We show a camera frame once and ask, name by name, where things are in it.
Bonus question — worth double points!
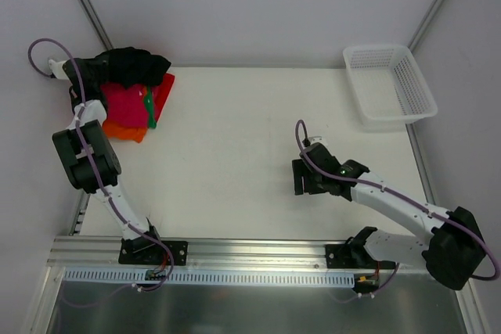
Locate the red folded t shirt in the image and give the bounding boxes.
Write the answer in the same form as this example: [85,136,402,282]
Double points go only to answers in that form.
[152,73,175,122]

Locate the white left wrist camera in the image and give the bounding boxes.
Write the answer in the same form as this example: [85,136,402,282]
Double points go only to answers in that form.
[48,59,74,81]

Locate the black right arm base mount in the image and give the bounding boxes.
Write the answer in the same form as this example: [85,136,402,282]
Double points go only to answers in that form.
[324,226,396,270]

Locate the magenta folded t shirt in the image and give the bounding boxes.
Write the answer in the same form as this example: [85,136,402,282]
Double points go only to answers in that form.
[101,82,149,128]

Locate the aluminium corner post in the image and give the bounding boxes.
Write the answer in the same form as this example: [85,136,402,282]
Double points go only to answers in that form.
[407,0,447,53]
[77,0,115,50]

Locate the aluminium front rail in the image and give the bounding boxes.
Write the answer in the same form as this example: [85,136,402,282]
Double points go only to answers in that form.
[46,235,431,273]

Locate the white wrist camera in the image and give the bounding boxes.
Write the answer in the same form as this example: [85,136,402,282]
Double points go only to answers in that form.
[307,136,328,147]
[48,59,74,81]

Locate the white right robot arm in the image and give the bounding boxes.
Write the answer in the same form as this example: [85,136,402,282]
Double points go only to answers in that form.
[292,140,487,291]

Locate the white plastic basket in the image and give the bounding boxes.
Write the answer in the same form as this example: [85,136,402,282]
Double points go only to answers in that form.
[343,44,438,131]

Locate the orange folded t shirt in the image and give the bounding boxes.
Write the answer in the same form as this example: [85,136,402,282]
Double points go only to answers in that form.
[103,118,148,143]

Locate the right aluminium corner post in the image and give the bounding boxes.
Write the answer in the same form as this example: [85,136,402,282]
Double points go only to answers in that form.
[407,0,447,53]

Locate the black t shirt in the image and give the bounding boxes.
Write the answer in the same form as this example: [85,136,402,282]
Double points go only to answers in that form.
[84,47,171,88]

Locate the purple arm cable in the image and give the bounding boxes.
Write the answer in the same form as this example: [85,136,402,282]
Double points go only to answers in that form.
[294,119,501,303]
[27,38,175,296]

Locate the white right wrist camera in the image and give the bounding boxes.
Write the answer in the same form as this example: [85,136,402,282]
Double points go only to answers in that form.
[307,136,328,147]

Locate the white slotted cable duct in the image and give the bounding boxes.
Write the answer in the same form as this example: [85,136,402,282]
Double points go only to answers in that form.
[63,268,355,289]

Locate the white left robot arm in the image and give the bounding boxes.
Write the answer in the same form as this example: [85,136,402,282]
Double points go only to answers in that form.
[49,58,164,264]

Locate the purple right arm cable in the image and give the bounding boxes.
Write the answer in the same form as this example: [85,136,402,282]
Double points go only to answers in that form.
[294,119,501,303]

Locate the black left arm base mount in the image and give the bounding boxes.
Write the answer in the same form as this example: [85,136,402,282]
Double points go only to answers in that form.
[118,225,189,266]

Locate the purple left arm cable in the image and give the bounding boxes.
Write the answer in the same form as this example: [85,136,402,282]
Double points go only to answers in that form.
[27,38,175,296]

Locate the left aluminium corner post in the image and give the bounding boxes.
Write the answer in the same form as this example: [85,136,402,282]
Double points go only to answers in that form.
[77,0,115,50]

